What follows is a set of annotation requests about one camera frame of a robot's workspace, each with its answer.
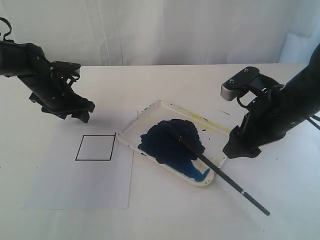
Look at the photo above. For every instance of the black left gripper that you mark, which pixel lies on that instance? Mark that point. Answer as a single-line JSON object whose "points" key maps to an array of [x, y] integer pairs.
{"points": [[56, 96]]}

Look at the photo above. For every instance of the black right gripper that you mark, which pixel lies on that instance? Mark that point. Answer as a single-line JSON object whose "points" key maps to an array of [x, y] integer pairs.
{"points": [[270, 116]]}

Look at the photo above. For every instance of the black paintbrush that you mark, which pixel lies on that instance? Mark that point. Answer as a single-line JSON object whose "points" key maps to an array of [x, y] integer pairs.
{"points": [[225, 175]]}

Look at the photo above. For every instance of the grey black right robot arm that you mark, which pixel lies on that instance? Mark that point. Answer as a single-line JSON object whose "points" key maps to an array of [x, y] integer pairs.
{"points": [[309, 78]]}

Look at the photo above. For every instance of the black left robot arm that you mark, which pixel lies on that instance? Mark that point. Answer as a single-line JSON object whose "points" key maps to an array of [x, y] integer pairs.
{"points": [[20, 59]]}

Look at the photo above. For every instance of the white paint tray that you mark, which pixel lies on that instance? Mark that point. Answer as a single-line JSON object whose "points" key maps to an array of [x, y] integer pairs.
{"points": [[170, 136]]}

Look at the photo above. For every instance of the white paper sheet with square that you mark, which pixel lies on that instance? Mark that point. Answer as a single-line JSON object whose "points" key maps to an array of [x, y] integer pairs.
{"points": [[86, 167]]}

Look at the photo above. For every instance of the white backdrop curtain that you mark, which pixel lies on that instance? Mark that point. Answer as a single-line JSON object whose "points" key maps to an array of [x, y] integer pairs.
{"points": [[167, 32]]}

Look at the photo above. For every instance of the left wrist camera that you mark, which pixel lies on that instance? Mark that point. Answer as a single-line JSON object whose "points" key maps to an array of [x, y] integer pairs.
{"points": [[68, 71]]}

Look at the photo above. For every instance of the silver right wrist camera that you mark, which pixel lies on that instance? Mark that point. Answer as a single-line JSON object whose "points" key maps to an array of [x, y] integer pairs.
{"points": [[235, 86]]}

